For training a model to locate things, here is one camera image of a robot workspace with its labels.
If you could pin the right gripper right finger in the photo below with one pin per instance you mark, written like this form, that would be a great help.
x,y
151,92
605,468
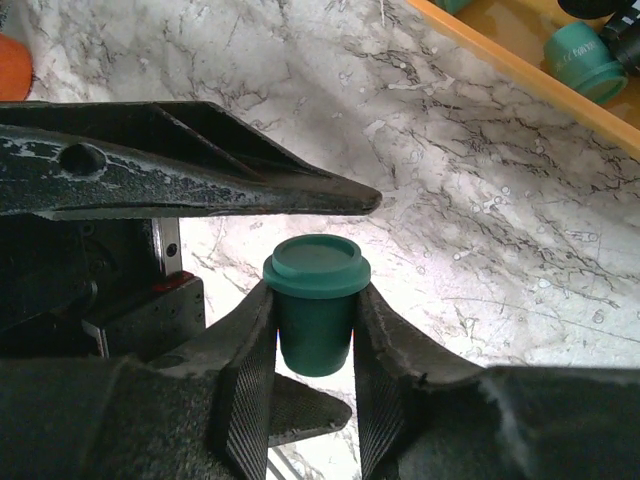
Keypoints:
x,y
427,413

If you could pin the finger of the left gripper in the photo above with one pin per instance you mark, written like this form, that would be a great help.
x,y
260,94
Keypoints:
x,y
158,159
299,412

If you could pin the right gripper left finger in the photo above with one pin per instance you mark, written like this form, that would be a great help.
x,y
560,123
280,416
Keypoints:
x,y
201,411

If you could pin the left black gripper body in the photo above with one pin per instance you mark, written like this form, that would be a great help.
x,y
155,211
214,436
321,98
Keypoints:
x,y
95,288

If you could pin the teal coffee capsule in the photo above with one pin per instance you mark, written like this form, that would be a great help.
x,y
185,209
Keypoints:
x,y
578,58
452,7
316,279

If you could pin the orange plastic storage basket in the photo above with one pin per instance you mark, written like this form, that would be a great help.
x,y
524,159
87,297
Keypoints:
x,y
510,35

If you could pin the black coffee capsule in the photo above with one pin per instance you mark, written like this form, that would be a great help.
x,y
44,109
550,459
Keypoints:
x,y
621,35
591,9

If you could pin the orange round object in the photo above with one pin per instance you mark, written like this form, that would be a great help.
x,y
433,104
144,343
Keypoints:
x,y
16,70

